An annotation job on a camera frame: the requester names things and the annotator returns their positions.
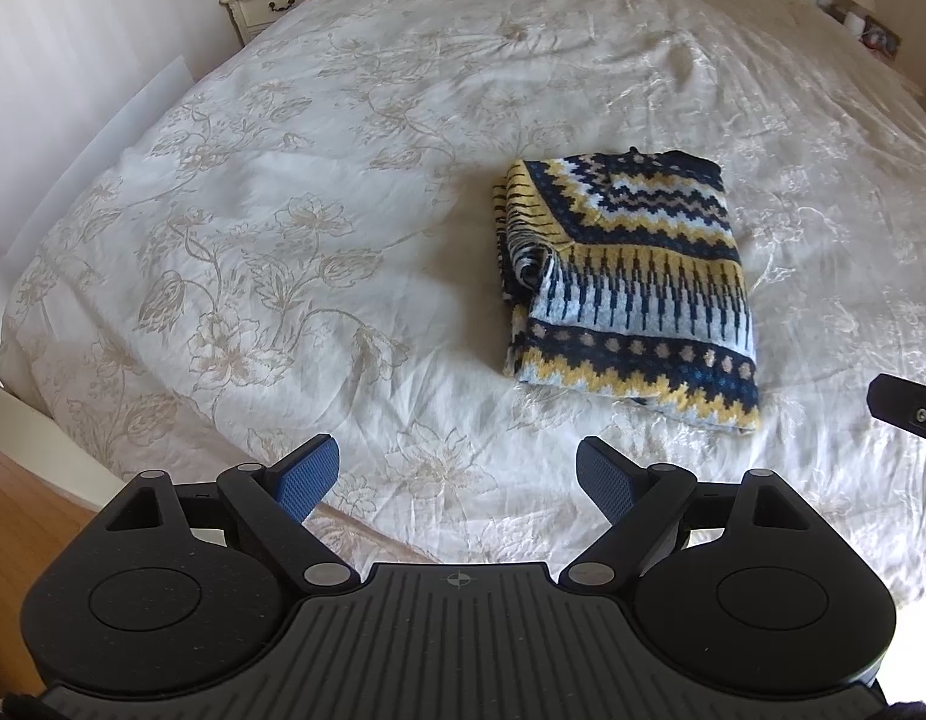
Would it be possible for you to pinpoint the cream nightstand with drawer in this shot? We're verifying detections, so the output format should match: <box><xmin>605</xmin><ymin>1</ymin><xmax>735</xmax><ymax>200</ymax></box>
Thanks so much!
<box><xmin>221</xmin><ymin>0</ymin><xmax>360</xmax><ymax>48</ymax></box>

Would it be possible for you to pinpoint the cream floral bedspread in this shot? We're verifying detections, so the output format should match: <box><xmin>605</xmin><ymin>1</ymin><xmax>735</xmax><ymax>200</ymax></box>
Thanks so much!
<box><xmin>0</xmin><ymin>0</ymin><xmax>926</xmax><ymax>610</ymax></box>

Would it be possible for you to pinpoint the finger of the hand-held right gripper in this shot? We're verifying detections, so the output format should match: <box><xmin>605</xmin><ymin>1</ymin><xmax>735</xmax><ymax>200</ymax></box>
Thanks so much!
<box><xmin>868</xmin><ymin>373</ymin><xmax>926</xmax><ymax>470</ymax></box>

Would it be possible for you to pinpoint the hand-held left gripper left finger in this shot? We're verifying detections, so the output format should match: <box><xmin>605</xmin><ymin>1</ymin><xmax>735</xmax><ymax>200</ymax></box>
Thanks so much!
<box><xmin>107</xmin><ymin>433</ymin><xmax>363</xmax><ymax>590</ymax></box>

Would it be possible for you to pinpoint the navy yellow patterned knit sweater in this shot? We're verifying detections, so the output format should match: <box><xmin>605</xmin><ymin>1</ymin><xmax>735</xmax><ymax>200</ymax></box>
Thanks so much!
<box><xmin>491</xmin><ymin>150</ymin><xmax>761</xmax><ymax>437</ymax></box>

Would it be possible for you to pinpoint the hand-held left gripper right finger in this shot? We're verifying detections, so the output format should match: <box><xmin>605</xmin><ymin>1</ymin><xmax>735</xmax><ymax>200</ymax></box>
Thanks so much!
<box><xmin>557</xmin><ymin>435</ymin><xmax>810</xmax><ymax>587</ymax></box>

